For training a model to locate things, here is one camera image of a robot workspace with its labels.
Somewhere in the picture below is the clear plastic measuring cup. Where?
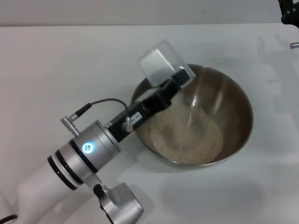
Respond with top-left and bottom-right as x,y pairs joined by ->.
137,39 -> 197,89

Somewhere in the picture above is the uncooked white rice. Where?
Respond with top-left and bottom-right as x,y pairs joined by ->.
149,93 -> 224,164

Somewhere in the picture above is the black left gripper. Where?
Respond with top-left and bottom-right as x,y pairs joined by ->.
105,66 -> 195,143

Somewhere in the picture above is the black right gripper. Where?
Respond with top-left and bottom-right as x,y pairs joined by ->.
278,0 -> 299,27

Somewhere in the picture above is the stainless steel mixing bowl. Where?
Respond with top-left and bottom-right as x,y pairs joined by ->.
129,63 -> 254,170

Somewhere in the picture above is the left gripper cable with plugs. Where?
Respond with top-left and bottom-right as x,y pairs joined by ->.
60,99 -> 134,136

